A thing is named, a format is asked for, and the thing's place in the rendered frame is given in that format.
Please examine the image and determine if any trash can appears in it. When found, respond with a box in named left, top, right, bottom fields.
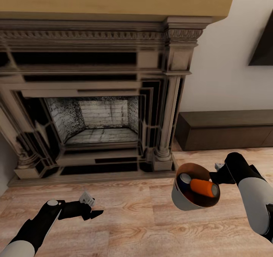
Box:
left=172, top=163, right=221, bottom=211

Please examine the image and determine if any can of soda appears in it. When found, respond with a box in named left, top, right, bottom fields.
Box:
left=184, top=192, right=196, bottom=203
left=177, top=174, right=192, bottom=193
left=190, top=179, right=220, bottom=198

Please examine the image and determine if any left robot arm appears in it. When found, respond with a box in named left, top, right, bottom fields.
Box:
left=0, top=191, right=103, bottom=257

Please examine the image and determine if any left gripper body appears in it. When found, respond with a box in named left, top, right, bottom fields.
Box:
left=71, top=201, right=92, bottom=221

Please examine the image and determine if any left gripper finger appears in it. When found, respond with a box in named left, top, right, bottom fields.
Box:
left=88, top=210, right=103, bottom=219

